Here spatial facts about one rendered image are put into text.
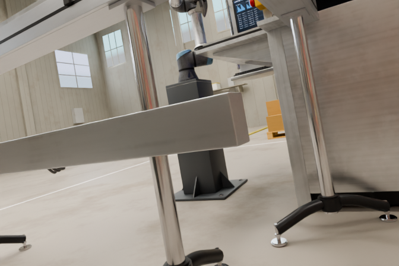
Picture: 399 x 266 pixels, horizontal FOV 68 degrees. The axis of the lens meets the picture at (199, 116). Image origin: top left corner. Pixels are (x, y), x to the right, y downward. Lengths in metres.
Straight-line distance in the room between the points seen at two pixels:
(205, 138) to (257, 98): 10.07
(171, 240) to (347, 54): 1.01
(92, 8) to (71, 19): 0.09
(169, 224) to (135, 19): 0.54
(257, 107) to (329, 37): 9.40
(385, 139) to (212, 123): 0.89
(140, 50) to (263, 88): 9.95
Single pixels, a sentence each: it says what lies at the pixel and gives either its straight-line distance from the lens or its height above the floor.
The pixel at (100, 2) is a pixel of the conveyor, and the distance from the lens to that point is 0.87.
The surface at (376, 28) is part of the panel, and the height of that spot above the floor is 0.74.
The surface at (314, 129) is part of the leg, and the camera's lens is 1.18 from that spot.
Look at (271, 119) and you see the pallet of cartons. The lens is 5.14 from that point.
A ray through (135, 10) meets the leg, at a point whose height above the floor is 0.82.
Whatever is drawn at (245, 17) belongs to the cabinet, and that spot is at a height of 1.30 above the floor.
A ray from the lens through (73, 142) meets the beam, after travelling 0.98.
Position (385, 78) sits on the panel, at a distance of 1.39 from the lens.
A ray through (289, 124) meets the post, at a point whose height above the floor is 0.41.
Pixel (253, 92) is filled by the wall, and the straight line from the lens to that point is 10.77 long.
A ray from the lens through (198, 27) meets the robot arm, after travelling 2.21.
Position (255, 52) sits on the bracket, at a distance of 1.58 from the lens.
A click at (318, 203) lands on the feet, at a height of 0.12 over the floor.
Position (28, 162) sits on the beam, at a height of 0.46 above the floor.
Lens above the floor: 0.50
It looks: 1 degrees up
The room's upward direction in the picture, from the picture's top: 10 degrees counter-clockwise
